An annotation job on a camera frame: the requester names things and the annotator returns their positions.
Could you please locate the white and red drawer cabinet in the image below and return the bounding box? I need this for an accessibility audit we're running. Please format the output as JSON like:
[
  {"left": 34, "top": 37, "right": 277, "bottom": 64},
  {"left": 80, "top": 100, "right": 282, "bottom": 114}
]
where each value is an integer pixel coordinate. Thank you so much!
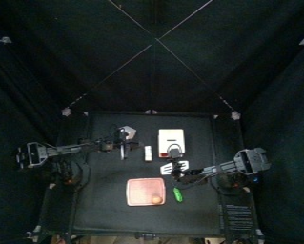
[{"left": 157, "top": 128, "right": 186, "bottom": 159}]

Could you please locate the pink plastic tray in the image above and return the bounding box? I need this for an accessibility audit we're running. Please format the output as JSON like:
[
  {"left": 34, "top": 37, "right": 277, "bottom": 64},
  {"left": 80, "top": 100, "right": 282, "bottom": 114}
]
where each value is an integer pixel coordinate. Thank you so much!
[{"left": 124, "top": 177, "right": 166, "bottom": 207}]

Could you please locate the black table edge clamp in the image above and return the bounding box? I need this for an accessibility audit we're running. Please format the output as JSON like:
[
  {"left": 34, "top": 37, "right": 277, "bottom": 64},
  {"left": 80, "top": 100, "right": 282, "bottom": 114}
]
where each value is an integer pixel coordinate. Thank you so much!
[{"left": 133, "top": 233, "right": 157, "bottom": 240}]

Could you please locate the grey table leg bracket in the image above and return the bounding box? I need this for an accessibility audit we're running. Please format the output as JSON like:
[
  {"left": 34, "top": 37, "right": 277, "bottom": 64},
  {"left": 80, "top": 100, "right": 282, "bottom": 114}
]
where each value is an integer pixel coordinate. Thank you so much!
[
  {"left": 253, "top": 228, "right": 265, "bottom": 244},
  {"left": 25, "top": 225, "right": 42, "bottom": 243}
]

